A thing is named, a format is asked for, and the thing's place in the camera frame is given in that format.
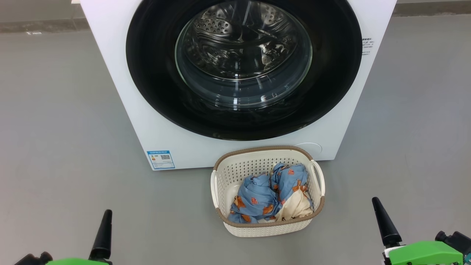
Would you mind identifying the blue bear-print garment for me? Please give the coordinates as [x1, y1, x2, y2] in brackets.
[228, 163, 314, 224]

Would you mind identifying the blue energy label sticker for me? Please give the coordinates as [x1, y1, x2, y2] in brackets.
[146, 150, 176, 170]

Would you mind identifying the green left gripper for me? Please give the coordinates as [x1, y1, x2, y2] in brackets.
[44, 210, 113, 265]

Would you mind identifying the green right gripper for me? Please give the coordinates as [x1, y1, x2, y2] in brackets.
[372, 197, 464, 265]

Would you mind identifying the white front-load washing machine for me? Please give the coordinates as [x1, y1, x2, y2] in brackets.
[80, 0, 398, 171]

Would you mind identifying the cream plastic laundry basket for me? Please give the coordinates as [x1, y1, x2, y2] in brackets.
[210, 146, 326, 238]

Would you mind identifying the stainless steel washing machine drum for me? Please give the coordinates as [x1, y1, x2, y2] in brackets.
[176, 0, 312, 108]

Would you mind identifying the round white filter cover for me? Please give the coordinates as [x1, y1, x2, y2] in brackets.
[294, 142, 323, 157]

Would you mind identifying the black round glass washer door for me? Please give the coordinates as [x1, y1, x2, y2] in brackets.
[126, 0, 363, 141]

